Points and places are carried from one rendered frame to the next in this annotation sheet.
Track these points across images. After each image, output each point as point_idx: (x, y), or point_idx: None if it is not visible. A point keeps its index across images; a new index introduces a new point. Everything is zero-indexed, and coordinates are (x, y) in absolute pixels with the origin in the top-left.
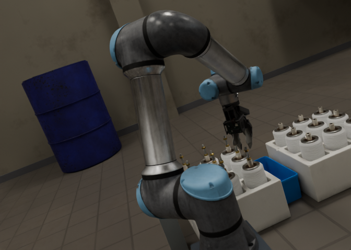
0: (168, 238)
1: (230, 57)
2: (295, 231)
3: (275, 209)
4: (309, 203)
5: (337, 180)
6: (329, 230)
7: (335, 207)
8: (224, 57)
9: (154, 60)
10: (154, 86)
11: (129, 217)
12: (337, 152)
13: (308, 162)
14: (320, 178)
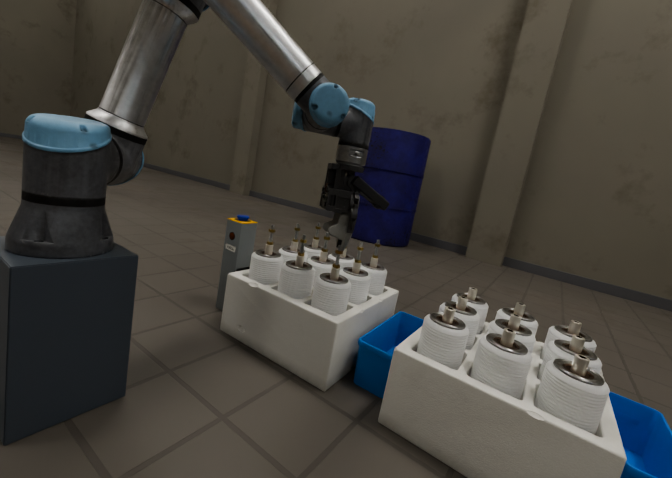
0: (220, 280)
1: (257, 23)
2: (287, 401)
3: (309, 358)
4: (368, 410)
5: (432, 425)
6: (299, 446)
7: (373, 448)
8: (238, 12)
9: None
10: (144, 14)
11: None
12: (464, 378)
13: (404, 347)
14: (403, 388)
